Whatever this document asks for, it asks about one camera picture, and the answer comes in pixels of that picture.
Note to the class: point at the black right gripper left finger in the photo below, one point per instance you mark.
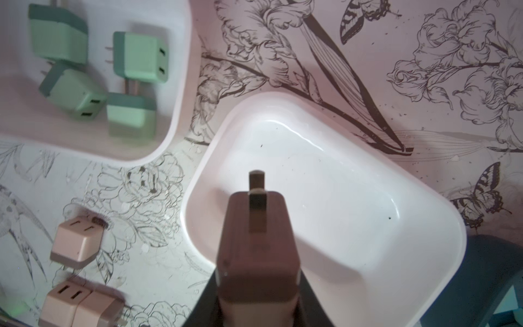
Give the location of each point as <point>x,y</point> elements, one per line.
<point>207,312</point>

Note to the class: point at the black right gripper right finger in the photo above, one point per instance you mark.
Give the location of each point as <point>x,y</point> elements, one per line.
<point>310,313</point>

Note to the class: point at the pink plug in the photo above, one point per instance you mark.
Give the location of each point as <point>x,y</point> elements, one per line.
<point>61,303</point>
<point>98,310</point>
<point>258,265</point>
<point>77,243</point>

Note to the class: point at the white storage box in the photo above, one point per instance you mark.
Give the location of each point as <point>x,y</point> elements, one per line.
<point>26,116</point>
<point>377,245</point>

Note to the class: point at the dark teal storage box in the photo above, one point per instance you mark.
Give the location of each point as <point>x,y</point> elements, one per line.
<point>491,266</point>

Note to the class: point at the green plug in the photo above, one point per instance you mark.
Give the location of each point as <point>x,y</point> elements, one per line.
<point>73,91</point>
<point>131,115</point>
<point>58,34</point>
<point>140,57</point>

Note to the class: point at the white storage box front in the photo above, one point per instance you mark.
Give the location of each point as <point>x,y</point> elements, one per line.
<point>26,116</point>

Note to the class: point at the blue plug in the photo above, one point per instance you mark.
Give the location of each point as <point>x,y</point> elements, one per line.
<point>509,311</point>

